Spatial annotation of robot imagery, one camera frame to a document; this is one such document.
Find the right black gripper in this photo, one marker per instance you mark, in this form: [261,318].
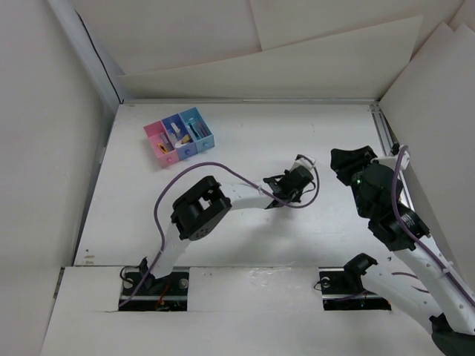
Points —
[350,159]

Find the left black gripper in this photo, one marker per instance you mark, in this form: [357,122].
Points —
[296,198]

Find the white sleeved eraser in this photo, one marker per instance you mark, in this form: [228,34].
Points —
[176,129]

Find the yellow utility knife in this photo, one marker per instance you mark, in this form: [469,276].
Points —
[162,148]

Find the light blue pen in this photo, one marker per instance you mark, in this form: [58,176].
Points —
[164,138]

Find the purple highlighter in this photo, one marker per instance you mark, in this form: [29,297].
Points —
[203,130]

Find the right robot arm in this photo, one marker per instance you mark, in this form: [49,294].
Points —
[446,308]

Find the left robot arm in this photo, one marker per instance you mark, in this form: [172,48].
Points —
[196,213]

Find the light blue container bin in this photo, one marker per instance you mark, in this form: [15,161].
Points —
[193,116]

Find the dark blue container bin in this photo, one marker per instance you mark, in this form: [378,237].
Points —
[186,151]

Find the blue gel pen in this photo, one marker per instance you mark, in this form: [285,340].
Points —
[196,135]

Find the pink container bin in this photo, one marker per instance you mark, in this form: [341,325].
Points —
[152,132]

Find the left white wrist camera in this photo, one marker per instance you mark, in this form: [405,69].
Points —
[304,161]

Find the right aluminium rail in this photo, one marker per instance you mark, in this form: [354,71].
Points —
[387,141]

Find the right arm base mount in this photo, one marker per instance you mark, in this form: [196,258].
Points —
[342,290]

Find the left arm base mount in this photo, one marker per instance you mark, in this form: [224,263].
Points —
[165,294]

